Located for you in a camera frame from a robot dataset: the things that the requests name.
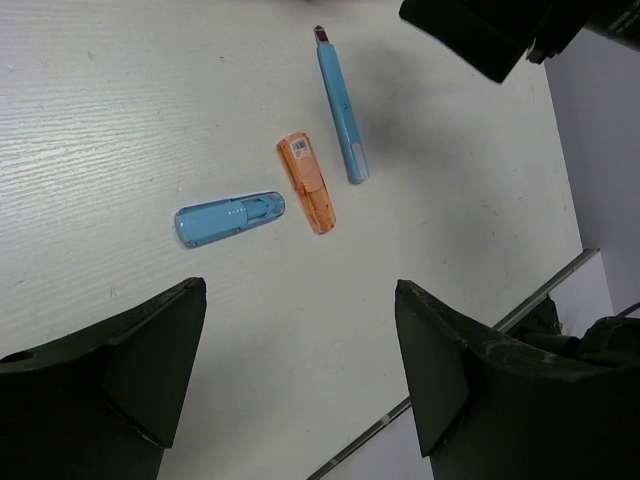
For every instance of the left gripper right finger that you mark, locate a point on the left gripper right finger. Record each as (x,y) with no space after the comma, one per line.
(488,406)

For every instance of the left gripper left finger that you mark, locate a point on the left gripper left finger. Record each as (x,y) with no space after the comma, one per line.
(105,401)

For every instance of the blue utility knife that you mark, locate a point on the blue utility knife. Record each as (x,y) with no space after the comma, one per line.
(345,123)

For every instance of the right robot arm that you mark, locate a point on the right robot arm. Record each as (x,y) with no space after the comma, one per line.
(492,35)

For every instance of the blue correction tape case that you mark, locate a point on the blue correction tape case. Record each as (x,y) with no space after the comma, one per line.
(206,223)

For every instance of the orange correction tape case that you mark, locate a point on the orange correction tape case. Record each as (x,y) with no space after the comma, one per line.
(302,167)

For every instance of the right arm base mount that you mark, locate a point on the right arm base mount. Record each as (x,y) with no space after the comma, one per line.
(575,330)

